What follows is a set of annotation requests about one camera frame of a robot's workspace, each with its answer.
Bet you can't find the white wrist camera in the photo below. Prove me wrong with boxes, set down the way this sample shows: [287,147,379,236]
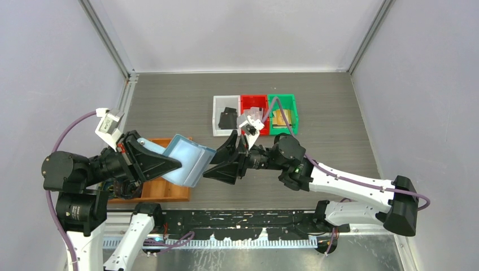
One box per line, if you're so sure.
[237,114,264,150]
[95,108,124,151]

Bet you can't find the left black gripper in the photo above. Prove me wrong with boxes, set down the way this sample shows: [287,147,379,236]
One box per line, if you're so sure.
[84,126,182,184]

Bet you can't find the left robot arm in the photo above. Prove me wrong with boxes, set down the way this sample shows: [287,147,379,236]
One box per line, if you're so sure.
[41,131,181,270]

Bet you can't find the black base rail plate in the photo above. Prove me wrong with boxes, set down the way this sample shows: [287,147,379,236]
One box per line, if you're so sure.
[128,209,351,242]

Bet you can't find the red plastic bin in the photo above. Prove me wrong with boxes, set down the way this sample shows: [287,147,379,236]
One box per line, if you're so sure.
[240,94,270,136]

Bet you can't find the green plastic bin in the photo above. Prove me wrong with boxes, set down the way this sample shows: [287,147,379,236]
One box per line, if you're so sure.
[267,94,299,135]

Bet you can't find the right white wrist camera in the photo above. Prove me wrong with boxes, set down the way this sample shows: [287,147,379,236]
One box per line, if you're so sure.
[237,114,264,150]

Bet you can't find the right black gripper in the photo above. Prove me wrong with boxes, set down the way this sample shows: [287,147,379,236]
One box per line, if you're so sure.
[202,129,286,185]

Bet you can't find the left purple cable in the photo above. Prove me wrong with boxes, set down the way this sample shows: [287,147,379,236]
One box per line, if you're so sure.
[45,108,195,271]

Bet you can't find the black coiled bands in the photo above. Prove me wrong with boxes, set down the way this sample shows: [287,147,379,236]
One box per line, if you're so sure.
[112,181,143,199]

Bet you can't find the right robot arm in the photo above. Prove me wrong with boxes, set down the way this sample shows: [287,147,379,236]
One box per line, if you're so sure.
[203,131,419,237]

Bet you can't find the white plastic bin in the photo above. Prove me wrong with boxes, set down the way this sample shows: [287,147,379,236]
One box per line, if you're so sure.
[212,95,241,137]

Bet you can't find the orange wooden divider tray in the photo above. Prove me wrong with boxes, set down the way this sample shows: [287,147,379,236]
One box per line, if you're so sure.
[108,137,194,204]

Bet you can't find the black card stack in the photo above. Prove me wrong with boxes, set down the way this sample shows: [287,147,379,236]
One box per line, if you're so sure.
[218,107,238,130]

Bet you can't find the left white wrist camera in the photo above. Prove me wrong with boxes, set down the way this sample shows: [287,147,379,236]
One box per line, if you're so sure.
[95,108,124,151]

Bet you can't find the pink white cards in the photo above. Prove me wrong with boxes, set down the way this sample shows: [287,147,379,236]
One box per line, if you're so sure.
[243,107,264,121]

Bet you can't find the gold cards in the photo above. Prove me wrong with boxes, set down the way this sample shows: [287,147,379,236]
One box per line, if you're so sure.
[272,109,293,128]

